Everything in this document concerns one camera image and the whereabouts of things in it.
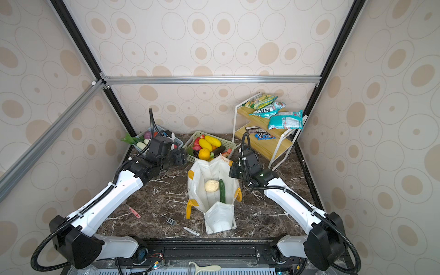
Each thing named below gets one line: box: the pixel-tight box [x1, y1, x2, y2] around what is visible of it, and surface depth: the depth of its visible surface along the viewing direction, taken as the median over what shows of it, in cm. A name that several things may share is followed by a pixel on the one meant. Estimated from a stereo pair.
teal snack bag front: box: [268, 110, 304, 130], surface depth 77 cm
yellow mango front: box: [198, 138, 213, 152], surface depth 108 cm
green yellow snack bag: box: [241, 93, 278, 110], surface depth 83 cm
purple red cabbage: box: [143, 130, 152, 140], surface depth 111 cm
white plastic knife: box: [182, 226, 200, 237], surface depth 81 cm
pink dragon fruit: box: [192, 136, 202, 152], surface depth 110 cm
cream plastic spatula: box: [188, 261, 222, 275], surface depth 72 cm
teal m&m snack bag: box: [248, 101, 287, 119], surface depth 81 cm
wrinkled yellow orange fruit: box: [198, 147, 211, 161], surface depth 99 cm
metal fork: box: [165, 217, 178, 226], surface depth 85 cm
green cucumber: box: [218, 178, 226, 204], surface depth 91 cm
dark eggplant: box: [212, 145, 226, 157], surface depth 111 cm
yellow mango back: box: [205, 135, 222, 148], surface depth 109 cm
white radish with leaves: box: [120, 132, 150, 150], surface depth 108 cm
